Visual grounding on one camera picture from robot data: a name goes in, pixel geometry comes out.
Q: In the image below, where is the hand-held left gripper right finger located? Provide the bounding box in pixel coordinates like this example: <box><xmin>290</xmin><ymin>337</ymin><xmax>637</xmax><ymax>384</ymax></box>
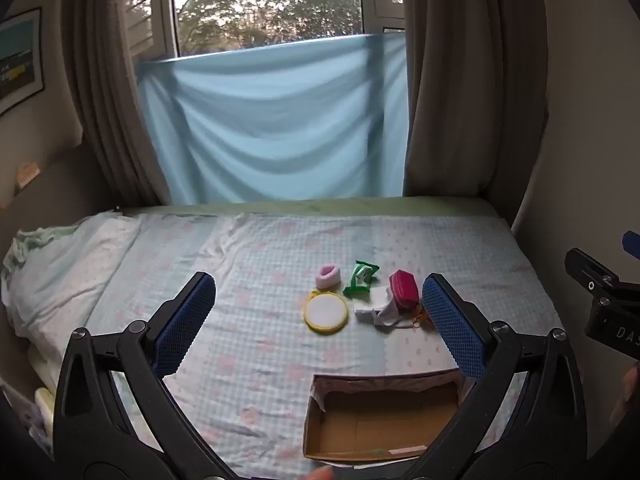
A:
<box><xmin>400</xmin><ymin>272</ymin><xmax>587</xmax><ymax>480</ymax></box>

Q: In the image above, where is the person's right hand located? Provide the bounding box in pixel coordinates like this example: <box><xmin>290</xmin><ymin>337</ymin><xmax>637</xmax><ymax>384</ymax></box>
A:
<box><xmin>609</xmin><ymin>362</ymin><xmax>640</xmax><ymax>427</ymax></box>

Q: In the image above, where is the grey zigzag-edged cloth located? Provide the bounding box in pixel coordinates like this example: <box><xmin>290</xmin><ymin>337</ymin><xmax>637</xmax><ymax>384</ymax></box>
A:
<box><xmin>372</xmin><ymin>286</ymin><xmax>420</xmax><ymax>334</ymax></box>

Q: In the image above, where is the framed wall poster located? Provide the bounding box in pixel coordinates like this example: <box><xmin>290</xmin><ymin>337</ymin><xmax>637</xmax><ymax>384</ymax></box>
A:
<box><xmin>0</xmin><ymin>7</ymin><xmax>45</xmax><ymax>117</ymax></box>

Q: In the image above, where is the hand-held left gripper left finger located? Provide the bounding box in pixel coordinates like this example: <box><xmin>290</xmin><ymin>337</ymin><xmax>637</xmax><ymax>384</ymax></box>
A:
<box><xmin>54</xmin><ymin>271</ymin><xmax>236</xmax><ymax>480</ymax></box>

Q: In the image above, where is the magenta zipper pouch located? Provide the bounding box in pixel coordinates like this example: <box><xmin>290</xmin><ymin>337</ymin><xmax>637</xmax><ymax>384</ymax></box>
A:
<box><xmin>388</xmin><ymin>269</ymin><xmax>420</xmax><ymax>309</ymax></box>

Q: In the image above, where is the round yellow white compact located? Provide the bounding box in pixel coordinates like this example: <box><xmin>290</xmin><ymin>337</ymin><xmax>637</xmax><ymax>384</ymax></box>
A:
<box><xmin>303</xmin><ymin>288</ymin><xmax>350</xmax><ymax>335</ymax></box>

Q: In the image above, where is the small tan wooden object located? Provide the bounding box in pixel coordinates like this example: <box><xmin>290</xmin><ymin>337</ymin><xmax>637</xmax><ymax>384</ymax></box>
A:
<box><xmin>15</xmin><ymin>161</ymin><xmax>42</xmax><ymax>193</ymax></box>

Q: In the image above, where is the cardboard box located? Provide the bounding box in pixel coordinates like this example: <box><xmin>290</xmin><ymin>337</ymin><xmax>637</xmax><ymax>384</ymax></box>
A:
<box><xmin>302</xmin><ymin>371</ymin><xmax>477</xmax><ymax>467</ymax></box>

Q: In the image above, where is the green wet wipes packet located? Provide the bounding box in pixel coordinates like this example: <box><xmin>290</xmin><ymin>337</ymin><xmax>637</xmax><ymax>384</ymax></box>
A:
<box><xmin>342</xmin><ymin>259</ymin><xmax>380</xmax><ymax>301</ymax></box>

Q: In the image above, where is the beige pleated curtain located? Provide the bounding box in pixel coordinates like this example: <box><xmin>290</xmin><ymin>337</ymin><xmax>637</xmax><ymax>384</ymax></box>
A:
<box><xmin>402</xmin><ymin>0</ymin><xmax>548</xmax><ymax>202</ymax></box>
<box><xmin>60</xmin><ymin>0</ymin><xmax>173</xmax><ymax>207</ymax></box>

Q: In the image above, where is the window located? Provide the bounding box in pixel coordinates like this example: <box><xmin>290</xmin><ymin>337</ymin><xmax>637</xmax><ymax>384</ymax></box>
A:
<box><xmin>120</xmin><ymin>0</ymin><xmax>408</xmax><ymax>63</ymax></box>

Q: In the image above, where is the light blue hanging cloth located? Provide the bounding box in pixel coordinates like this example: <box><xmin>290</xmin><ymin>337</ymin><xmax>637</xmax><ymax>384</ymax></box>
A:
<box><xmin>135</xmin><ymin>32</ymin><xmax>413</xmax><ymax>206</ymax></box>

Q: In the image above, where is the white floral quilt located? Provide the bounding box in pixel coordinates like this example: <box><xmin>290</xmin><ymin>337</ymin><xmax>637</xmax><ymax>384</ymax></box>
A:
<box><xmin>0</xmin><ymin>212</ymin><xmax>143</xmax><ymax>343</ymax></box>

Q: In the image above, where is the pink fluffy wristband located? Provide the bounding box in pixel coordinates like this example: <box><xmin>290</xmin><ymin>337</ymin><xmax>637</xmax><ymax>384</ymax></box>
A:
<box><xmin>315</xmin><ymin>263</ymin><xmax>342</xmax><ymax>291</ymax></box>

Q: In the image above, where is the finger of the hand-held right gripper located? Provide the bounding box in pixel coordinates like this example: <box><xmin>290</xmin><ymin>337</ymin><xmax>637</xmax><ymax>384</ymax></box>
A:
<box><xmin>565</xmin><ymin>247</ymin><xmax>640</xmax><ymax>307</ymax></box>
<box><xmin>621</xmin><ymin>230</ymin><xmax>640</xmax><ymax>264</ymax></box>

